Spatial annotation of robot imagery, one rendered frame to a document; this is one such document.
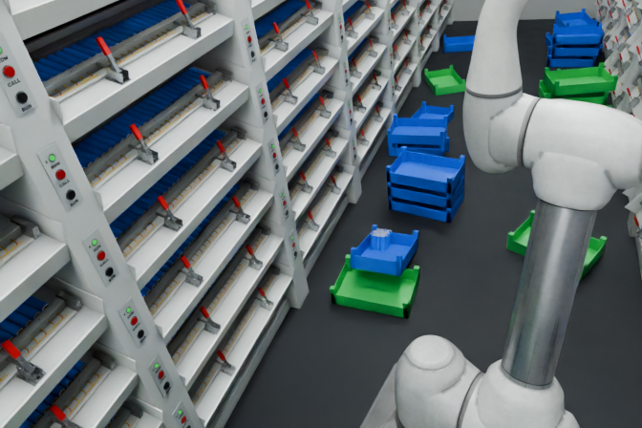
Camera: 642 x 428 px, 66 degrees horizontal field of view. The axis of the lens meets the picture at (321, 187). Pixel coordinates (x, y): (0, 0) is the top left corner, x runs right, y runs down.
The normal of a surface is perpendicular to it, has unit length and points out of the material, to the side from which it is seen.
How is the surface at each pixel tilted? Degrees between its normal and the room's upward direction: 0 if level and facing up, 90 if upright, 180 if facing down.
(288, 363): 0
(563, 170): 74
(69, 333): 19
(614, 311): 0
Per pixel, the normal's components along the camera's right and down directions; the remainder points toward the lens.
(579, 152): -0.58, 0.24
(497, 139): -0.71, 0.47
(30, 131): 0.92, 0.11
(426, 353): -0.17, -0.89
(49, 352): 0.17, -0.75
